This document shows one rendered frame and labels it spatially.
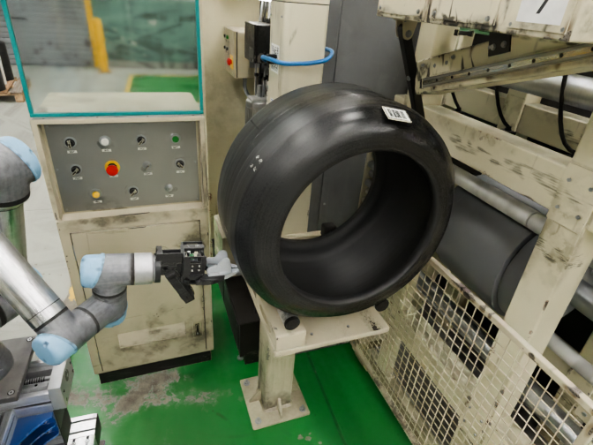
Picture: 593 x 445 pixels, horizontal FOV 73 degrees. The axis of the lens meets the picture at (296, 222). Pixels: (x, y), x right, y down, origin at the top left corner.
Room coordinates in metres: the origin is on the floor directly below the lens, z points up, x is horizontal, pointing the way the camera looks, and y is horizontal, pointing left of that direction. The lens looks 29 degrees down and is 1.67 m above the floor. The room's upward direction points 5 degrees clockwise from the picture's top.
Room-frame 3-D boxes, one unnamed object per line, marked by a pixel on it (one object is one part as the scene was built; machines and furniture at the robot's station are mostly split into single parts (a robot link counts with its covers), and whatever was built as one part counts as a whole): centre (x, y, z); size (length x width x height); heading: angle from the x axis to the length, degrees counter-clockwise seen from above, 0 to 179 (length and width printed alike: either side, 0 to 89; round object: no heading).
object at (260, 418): (1.26, 0.04, 0.02); 0.27 x 0.27 x 0.04; 22
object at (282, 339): (0.98, 0.06, 0.84); 0.36 x 0.09 x 0.06; 22
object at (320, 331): (1.03, -0.07, 0.80); 0.37 x 0.36 x 0.02; 112
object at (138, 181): (1.52, 0.69, 0.63); 0.56 x 0.41 x 1.27; 112
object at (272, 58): (1.26, 0.04, 1.52); 0.19 x 0.19 x 0.06; 22
